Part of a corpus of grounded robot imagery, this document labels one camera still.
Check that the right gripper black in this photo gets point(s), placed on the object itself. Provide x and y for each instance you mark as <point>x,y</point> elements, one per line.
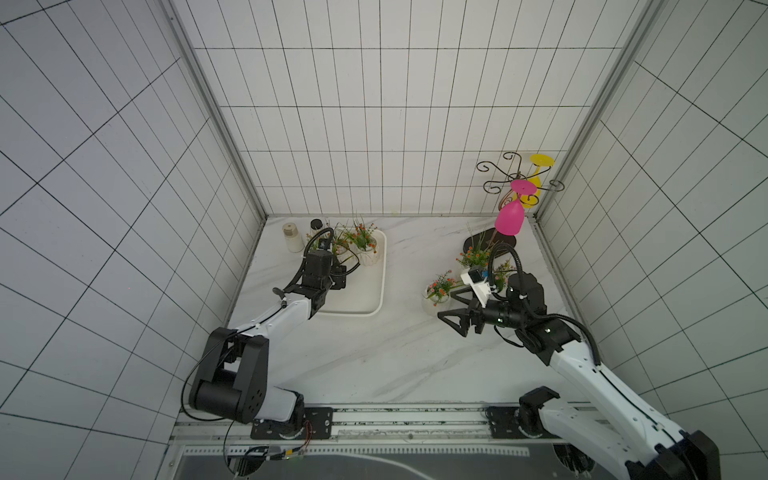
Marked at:
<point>477,317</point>

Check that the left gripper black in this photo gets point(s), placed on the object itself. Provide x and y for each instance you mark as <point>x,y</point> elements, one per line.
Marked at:
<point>338,274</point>

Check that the potted gypsophila small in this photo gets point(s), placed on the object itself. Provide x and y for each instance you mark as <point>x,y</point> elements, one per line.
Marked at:
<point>436,296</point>

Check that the potted gypsophila red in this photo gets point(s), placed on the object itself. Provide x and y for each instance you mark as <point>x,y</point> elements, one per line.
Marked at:
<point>340,246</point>

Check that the potted gypsophila red-orange front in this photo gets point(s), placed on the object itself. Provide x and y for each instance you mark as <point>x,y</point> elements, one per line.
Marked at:
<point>362,240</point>

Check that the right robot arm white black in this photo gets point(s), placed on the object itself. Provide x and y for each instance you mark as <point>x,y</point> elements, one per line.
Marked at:
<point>634,441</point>

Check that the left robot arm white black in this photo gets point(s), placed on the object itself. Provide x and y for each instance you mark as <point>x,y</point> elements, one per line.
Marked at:
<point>231,380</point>

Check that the white storage tray box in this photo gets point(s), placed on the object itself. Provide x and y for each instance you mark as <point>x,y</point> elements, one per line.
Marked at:
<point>364,291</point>

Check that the white-lid spice jar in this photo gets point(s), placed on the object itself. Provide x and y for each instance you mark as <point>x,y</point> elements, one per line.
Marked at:
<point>293,238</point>

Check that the black-lid spice jar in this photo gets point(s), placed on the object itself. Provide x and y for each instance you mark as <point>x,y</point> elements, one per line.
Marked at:
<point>316,225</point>

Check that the pink wine glass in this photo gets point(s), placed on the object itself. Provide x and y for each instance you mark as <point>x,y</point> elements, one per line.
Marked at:
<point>512,213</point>

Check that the yellow wine glass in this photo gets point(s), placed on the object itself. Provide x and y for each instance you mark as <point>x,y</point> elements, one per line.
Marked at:
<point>543,163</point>

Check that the black metal glass rack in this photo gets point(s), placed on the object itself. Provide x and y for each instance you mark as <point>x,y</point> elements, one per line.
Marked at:
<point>502,186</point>

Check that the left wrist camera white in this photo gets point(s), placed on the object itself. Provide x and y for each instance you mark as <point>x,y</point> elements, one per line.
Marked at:
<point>324,243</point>

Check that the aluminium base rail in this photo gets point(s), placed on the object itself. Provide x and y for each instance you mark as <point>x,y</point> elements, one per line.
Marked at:
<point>368,423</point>

